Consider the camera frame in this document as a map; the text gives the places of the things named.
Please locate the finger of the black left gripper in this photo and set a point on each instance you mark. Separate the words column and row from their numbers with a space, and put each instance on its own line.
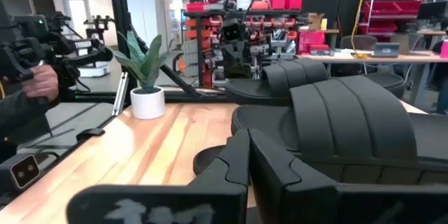
column 241, row 61
column 232, row 61

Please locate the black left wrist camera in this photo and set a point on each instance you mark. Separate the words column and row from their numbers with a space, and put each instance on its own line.
column 233, row 31

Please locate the brown cardboard box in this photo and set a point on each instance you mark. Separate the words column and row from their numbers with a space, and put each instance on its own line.
column 316, row 21

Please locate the person's hand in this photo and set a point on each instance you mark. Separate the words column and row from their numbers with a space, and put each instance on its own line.
column 42, row 84

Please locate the red tool case stack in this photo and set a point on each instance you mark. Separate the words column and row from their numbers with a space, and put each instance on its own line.
column 313, row 42

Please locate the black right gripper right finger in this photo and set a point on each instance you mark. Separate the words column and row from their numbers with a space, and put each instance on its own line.
column 315, row 203

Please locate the grey mesh office chair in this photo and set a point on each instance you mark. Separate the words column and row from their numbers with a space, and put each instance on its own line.
column 358, row 42

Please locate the red plastic storage bin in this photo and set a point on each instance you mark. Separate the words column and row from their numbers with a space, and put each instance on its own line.
column 295, row 2
column 259, row 5
column 278, row 2
column 197, row 6

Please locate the black foam slide sandal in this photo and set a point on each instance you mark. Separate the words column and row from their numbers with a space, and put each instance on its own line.
column 204, row 157
column 350, row 119
column 245, row 92

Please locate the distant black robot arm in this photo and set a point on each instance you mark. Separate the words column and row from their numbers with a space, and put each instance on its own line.
column 98, row 24

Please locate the small grey laptop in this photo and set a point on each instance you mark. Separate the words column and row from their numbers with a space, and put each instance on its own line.
column 386, row 49

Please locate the green plant in white pot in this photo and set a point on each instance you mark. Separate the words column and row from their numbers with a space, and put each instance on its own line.
column 147, row 103

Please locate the person's forearm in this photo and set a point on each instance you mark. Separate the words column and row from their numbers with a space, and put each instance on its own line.
column 17, row 119

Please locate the black office chair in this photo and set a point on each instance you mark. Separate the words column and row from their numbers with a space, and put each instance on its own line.
column 385, row 82

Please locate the black rack with orange bins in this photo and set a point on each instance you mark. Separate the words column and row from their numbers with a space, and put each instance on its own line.
column 273, row 42

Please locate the pink container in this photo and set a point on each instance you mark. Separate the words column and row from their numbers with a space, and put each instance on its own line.
column 444, row 49

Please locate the metal cart with red bins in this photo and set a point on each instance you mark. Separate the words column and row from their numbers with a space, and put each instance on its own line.
column 392, row 12

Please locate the black computer monitor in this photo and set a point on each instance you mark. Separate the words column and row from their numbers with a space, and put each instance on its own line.
column 432, row 10

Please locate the silver aluminium bar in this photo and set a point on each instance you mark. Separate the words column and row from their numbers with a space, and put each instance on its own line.
column 120, row 92

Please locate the wooden office desk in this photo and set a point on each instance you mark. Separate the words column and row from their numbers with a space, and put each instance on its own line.
column 350, row 57

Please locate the small yellow box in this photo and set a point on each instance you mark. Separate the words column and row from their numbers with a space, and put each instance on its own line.
column 323, row 24

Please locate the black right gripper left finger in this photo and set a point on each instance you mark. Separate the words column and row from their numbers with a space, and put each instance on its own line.
column 217, row 203

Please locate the black table edge clamp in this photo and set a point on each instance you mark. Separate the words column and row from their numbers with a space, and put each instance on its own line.
column 90, row 134

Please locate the black metal table frame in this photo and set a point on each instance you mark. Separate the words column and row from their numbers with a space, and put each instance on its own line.
column 119, row 7

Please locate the black table-level camera box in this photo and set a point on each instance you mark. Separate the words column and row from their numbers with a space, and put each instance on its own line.
column 21, row 175

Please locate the white machine base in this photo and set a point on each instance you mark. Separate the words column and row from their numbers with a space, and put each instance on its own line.
column 94, row 70

